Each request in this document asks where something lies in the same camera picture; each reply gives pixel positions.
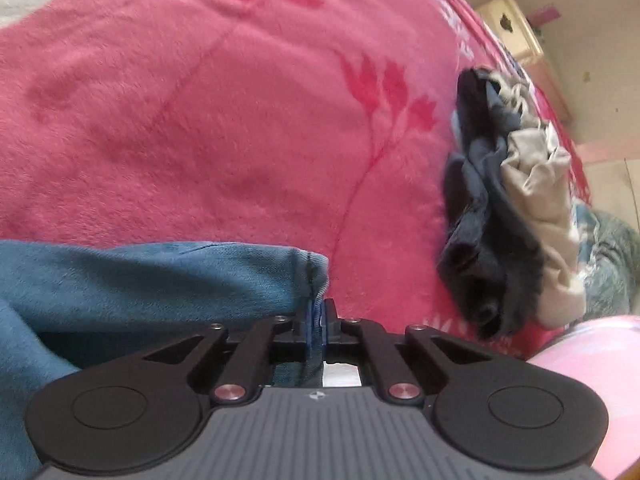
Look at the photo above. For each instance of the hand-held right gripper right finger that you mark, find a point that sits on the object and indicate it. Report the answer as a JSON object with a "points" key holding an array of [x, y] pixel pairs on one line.
{"points": [[332, 325]]}

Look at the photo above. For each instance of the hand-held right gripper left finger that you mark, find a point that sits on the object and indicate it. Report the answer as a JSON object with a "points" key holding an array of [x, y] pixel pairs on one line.
{"points": [[312, 332]]}

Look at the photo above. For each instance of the blue denim jeans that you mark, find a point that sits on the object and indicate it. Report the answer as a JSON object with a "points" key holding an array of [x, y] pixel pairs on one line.
{"points": [[150, 285]]}

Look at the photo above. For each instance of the dark blue crumpled garment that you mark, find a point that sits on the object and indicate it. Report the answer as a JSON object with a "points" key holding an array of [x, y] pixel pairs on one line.
{"points": [[480, 220]]}

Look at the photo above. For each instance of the beige crumpled garment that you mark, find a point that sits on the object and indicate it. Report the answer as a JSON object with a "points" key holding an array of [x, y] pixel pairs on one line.
{"points": [[535, 185]]}

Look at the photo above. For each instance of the red floral blanket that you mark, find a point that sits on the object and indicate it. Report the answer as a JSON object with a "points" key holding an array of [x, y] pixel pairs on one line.
{"points": [[200, 110]]}

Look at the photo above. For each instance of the teal patterned blanket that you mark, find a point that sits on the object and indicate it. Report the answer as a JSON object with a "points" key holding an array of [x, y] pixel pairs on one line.
{"points": [[610, 260]]}

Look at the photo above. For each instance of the cream nightstand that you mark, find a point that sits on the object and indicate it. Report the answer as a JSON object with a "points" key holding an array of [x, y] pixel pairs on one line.
{"points": [[515, 30]]}

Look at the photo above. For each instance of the pink cup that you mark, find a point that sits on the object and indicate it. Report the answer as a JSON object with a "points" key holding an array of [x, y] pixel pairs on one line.
{"points": [[545, 15]]}

